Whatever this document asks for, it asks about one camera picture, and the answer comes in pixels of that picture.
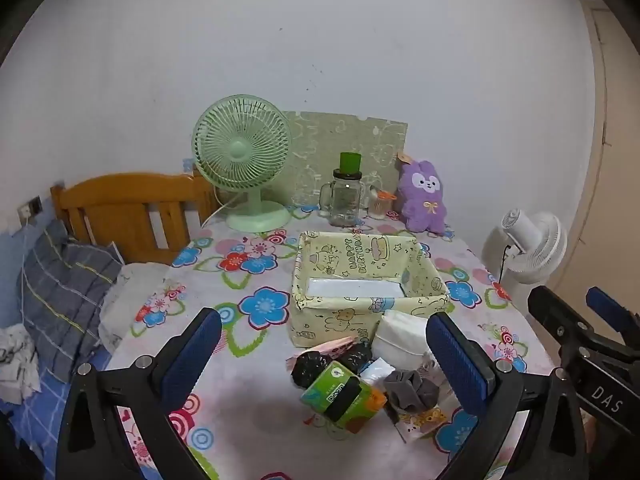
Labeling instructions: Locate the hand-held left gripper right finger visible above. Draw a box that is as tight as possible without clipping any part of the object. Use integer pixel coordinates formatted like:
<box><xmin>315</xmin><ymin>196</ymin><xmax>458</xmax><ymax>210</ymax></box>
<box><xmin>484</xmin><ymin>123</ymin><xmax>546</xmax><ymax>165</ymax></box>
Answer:
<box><xmin>425</xmin><ymin>311</ymin><xmax>586</xmax><ymax>480</ymax></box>

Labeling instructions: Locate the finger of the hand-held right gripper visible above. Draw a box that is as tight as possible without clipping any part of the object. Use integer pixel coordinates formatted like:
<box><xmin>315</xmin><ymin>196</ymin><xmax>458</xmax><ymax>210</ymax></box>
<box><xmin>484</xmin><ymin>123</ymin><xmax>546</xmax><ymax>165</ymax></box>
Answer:
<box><xmin>586</xmin><ymin>287</ymin><xmax>640</xmax><ymax>346</ymax></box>
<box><xmin>527</xmin><ymin>285</ymin><xmax>596</xmax><ymax>361</ymax></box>

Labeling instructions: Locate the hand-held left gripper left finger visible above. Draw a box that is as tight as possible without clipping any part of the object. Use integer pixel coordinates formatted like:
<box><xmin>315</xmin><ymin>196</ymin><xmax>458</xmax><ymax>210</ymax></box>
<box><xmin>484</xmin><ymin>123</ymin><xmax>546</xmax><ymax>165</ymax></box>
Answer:
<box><xmin>56</xmin><ymin>306</ymin><xmax>223</xmax><ymax>480</ymax></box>

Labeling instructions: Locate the grey scrunchie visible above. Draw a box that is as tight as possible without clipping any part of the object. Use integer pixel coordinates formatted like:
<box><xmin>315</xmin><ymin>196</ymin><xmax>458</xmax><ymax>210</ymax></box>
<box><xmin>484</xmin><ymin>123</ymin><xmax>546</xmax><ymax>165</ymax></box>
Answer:
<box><xmin>384</xmin><ymin>369</ymin><xmax>441</xmax><ymax>413</ymax></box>

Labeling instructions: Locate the white soft tissue pack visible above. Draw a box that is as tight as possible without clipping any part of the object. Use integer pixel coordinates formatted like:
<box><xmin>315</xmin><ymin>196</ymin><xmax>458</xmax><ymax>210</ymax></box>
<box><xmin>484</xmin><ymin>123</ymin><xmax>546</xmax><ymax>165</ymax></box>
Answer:
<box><xmin>372</xmin><ymin>310</ymin><xmax>438</xmax><ymax>368</ymax></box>

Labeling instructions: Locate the cartoon print plastic packet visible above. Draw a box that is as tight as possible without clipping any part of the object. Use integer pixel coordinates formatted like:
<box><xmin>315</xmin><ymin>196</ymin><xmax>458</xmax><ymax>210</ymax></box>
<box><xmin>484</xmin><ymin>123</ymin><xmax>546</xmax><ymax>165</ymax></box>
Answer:
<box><xmin>395</xmin><ymin>405</ymin><xmax>463</xmax><ymax>443</ymax></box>

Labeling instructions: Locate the black garbage bag roll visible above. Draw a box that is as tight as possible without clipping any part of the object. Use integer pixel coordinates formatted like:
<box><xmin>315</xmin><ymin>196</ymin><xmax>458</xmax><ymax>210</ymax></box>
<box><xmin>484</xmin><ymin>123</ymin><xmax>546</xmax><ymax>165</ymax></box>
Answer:
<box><xmin>291</xmin><ymin>344</ymin><xmax>373</xmax><ymax>389</ymax></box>

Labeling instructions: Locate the pink tissue pack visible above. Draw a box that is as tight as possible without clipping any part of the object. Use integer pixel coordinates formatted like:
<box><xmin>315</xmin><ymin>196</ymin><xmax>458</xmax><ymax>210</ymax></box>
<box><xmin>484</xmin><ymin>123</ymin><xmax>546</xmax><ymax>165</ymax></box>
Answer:
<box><xmin>286</xmin><ymin>337</ymin><xmax>357</xmax><ymax>366</ymax></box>

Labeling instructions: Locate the yellow cartoon fabric storage box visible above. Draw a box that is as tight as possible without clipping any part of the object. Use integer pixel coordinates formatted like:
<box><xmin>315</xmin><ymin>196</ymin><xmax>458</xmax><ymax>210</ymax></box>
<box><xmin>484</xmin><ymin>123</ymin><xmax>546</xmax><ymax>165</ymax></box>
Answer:
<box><xmin>291</xmin><ymin>231</ymin><xmax>449</xmax><ymax>350</ymax></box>

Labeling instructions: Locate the white standing fan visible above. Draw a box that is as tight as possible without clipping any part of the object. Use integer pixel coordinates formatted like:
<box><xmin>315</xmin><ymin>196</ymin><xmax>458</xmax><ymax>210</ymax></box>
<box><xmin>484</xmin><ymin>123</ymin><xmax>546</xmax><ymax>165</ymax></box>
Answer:
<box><xmin>480</xmin><ymin>208</ymin><xmax>568</xmax><ymax>291</ymax></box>

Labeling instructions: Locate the floral tablecloth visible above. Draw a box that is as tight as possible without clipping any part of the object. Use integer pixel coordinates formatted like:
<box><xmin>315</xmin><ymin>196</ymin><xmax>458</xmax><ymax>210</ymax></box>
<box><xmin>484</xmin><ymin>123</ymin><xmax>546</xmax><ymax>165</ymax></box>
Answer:
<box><xmin>97</xmin><ymin>205</ymin><xmax>566</xmax><ymax>480</ymax></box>

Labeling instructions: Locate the white blanket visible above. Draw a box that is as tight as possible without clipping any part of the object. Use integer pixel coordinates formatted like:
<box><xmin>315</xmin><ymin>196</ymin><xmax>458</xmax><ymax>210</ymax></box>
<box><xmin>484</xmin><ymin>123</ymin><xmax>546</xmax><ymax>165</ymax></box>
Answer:
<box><xmin>98</xmin><ymin>262</ymin><xmax>171</xmax><ymax>353</ymax></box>

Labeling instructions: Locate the flat white packet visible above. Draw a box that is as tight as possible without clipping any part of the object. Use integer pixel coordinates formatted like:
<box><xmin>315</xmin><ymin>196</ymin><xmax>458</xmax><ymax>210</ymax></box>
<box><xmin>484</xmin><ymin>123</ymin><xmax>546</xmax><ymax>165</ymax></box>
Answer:
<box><xmin>306</xmin><ymin>277</ymin><xmax>405</xmax><ymax>301</ymax></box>

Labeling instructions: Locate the grey plaid pillow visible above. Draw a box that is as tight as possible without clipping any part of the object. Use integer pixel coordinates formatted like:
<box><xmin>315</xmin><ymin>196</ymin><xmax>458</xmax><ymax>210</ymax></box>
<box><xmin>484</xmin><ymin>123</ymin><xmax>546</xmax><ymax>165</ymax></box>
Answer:
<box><xmin>17</xmin><ymin>220</ymin><xmax>123</xmax><ymax>383</ymax></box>

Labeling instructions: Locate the purple plush bunny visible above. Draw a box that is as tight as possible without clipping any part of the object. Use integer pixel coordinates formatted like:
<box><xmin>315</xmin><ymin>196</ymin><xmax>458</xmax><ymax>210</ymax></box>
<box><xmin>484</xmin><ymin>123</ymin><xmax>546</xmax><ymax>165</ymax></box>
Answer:
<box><xmin>397</xmin><ymin>152</ymin><xmax>448</xmax><ymax>235</ymax></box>

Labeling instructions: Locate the cotton swab container orange lid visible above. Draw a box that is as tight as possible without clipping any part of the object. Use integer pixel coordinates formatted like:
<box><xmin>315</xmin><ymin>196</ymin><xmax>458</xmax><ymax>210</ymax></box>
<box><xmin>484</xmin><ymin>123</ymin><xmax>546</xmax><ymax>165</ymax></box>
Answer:
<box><xmin>369</xmin><ymin>189</ymin><xmax>396</xmax><ymax>220</ymax></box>

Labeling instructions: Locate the blue checked bed sheet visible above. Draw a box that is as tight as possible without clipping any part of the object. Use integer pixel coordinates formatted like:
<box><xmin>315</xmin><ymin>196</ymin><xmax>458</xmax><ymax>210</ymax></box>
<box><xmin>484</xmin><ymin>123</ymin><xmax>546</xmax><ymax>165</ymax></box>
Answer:
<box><xmin>0</xmin><ymin>345</ymin><xmax>111</xmax><ymax>480</ymax></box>

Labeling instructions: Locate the crumpled white grey cloth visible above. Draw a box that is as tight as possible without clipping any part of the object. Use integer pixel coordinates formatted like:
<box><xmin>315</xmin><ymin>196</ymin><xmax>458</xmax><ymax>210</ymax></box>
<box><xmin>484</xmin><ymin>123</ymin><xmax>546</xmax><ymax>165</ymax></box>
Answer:
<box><xmin>0</xmin><ymin>324</ymin><xmax>43</xmax><ymax>403</ymax></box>

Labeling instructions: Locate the wooden bed headboard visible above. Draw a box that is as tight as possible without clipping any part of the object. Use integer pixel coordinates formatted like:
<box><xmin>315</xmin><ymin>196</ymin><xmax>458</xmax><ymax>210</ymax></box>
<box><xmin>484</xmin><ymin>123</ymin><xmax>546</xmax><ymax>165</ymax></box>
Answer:
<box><xmin>50</xmin><ymin>172</ymin><xmax>221</xmax><ymax>265</ymax></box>

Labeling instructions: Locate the glass jar with green lid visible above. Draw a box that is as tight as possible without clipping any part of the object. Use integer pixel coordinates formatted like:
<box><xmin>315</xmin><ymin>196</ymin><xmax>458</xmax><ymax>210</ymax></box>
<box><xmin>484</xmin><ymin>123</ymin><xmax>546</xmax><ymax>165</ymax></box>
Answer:
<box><xmin>320</xmin><ymin>152</ymin><xmax>373</xmax><ymax>227</ymax></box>

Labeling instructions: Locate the beige door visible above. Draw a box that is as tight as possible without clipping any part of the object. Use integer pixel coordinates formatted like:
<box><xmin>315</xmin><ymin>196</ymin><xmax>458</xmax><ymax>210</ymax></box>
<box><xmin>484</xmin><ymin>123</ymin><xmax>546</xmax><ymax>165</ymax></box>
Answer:
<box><xmin>580</xmin><ymin>0</ymin><xmax>640</xmax><ymax>301</ymax></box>

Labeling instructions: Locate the green desk fan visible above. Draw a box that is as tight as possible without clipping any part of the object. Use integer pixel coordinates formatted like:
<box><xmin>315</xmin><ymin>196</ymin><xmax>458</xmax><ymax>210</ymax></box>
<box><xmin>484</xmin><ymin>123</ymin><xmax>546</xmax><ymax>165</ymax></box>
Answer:
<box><xmin>192</xmin><ymin>94</ymin><xmax>293</xmax><ymax>234</ymax></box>

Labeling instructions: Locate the green patterned board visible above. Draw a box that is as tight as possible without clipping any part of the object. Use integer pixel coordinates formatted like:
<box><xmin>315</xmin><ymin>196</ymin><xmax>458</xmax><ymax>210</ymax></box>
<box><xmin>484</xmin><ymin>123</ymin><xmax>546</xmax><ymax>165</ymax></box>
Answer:
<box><xmin>282</xmin><ymin>110</ymin><xmax>408</xmax><ymax>208</ymax></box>

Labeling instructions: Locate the black fan cable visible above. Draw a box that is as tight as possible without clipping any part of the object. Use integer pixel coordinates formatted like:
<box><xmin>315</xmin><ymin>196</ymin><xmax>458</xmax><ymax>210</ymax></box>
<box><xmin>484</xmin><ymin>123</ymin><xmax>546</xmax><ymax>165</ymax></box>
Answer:
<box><xmin>500</xmin><ymin>245</ymin><xmax>516</xmax><ymax>286</ymax></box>

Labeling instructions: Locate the white fan power cable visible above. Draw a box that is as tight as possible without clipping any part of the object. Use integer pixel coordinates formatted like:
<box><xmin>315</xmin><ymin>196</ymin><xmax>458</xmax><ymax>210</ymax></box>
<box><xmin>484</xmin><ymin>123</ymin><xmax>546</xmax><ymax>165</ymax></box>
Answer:
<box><xmin>200</xmin><ymin>191</ymin><xmax>237</xmax><ymax>228</ymax></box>

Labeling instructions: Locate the white charging cable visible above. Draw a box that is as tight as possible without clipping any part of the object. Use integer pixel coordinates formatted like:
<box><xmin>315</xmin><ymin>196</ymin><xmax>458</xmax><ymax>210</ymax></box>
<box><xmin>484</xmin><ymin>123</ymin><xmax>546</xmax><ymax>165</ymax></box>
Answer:
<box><xmin>19</xmin><ymin>215</ymin><xmax>32</xmax><ymax>321</ymax></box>

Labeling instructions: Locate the wall power socket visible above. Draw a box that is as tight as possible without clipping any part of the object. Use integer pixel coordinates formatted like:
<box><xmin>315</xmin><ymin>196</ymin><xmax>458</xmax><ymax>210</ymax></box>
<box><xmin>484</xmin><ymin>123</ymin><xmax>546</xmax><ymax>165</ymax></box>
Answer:
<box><xmin>17</xmin><ymin>196</ymin><xmax>43</xmax><ymax>221</ymax></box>

